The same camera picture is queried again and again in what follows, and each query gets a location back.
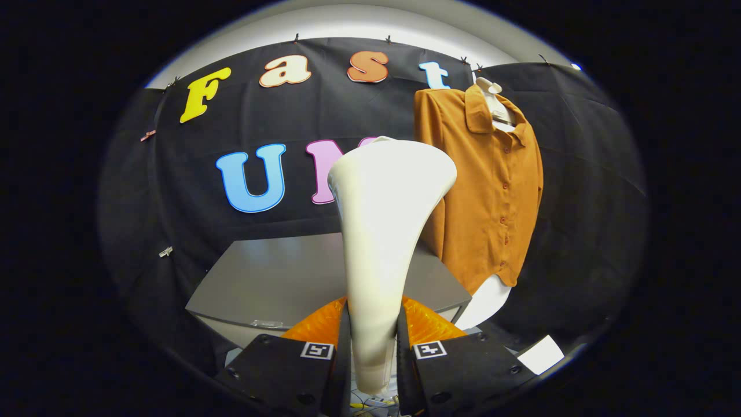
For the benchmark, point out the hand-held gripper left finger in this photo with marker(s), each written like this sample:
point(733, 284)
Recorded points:
point(289, 376)

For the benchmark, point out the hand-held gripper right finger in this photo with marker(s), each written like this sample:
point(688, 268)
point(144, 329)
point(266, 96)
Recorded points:
point(463, 376)

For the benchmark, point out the white garment steamer head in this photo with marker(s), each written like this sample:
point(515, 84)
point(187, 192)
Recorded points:
point(382, 231)

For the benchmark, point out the orange button shirt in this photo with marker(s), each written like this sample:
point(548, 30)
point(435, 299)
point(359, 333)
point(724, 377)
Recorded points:
point(486, 202)

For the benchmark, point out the white paper sheet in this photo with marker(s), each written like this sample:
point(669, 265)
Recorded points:
point(541, 354)

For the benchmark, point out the black backdrop cloth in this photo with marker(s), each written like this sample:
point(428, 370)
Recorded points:
point(579, 202)

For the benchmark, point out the red cloth clip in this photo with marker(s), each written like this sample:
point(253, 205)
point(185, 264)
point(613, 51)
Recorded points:
point(148, 136)

